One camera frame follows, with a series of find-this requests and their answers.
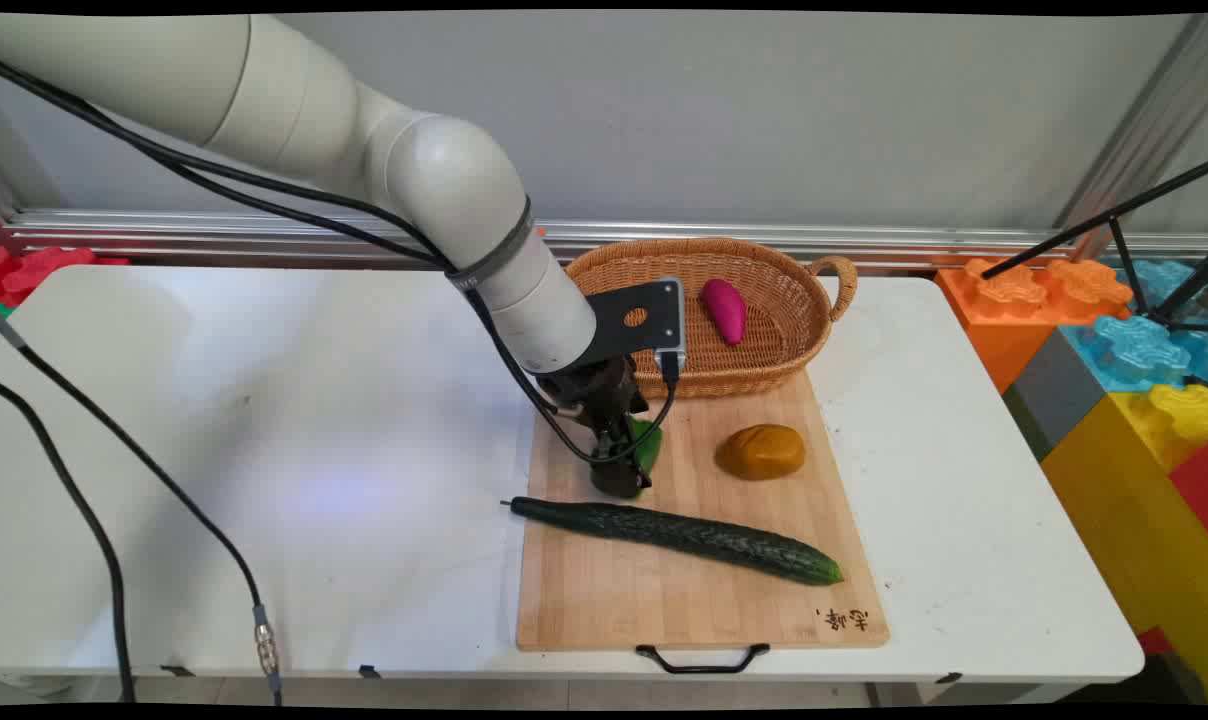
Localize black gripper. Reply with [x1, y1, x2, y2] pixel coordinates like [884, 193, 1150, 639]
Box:
[536, 354, 653, 489]

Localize black cable with metal connector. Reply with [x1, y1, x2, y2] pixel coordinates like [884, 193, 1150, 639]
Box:
[0, 312, 283, 707]

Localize blue foam block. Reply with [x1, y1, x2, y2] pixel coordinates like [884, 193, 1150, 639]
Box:
[1060, 258, 1208, 393]

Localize wooden cutting board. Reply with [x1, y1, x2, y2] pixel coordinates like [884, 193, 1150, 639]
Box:
[515, 368, 890, 653]

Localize aluminium rail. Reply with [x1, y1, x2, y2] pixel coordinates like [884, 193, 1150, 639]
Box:
[0, 208, 1208, 273]

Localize woven wicker basket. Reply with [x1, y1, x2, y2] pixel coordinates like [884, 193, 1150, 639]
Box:
[562, 237, 859, 399]

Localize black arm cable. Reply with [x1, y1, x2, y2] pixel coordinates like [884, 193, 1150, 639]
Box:
[0, 58, 679, 467]

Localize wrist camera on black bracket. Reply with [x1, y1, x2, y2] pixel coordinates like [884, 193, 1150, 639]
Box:
[584, 278, 687, 387]

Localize grey foam block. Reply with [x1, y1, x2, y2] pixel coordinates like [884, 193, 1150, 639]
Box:
[1002, 328, 1107, 463]

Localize green bell pepper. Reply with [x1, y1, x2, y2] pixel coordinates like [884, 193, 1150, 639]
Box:
[591, 417, 664, 499]

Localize plain black cable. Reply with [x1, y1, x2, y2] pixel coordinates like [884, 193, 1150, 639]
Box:
[0, 382, 137, 705]

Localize dark green cucumber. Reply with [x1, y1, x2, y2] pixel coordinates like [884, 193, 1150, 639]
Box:
[501, 496, 845, 587]

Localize red foam pieces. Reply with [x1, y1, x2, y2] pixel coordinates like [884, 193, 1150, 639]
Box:
[0, 244, 131, 309]

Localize red foam block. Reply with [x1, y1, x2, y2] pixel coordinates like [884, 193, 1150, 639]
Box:
[1168, 442, 1208, 539]

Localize orange foam block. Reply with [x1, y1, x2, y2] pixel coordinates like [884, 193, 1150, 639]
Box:
[936, 257, 1135, 394]

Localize black board handle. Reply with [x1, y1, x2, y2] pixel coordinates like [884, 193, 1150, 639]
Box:
[635, 643, 771, 676]

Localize brown bread roll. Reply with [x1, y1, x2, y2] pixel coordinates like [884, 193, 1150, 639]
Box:
[716, 423, 807, 481]

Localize purple sweet potato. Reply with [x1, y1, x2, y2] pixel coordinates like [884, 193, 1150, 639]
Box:
[701, 278, 748, 347]

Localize black tripod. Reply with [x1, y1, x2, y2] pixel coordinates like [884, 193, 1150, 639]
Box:
[980, 160, 1208, 333]

